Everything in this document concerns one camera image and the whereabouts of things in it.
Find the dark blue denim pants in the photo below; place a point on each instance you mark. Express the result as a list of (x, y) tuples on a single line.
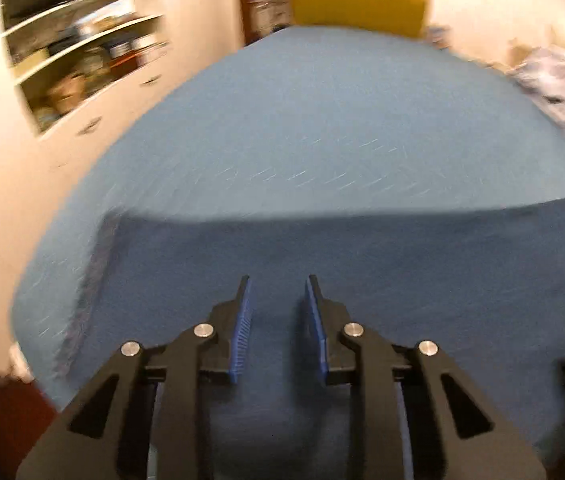
[(412, 260)]

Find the yellow armchair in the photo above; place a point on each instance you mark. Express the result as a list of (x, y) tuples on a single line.
[(357, 0)]

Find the blue quilted bed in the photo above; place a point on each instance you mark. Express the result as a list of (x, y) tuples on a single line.
[(312, 125)]

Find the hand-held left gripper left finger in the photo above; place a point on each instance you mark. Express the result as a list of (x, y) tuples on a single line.
[(242, 330)]

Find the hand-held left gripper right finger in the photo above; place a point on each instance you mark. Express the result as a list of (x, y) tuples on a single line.
[(315, 330)]

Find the cream wall cabinet with shelves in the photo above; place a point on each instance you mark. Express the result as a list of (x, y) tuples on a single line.
[(112, 95)]

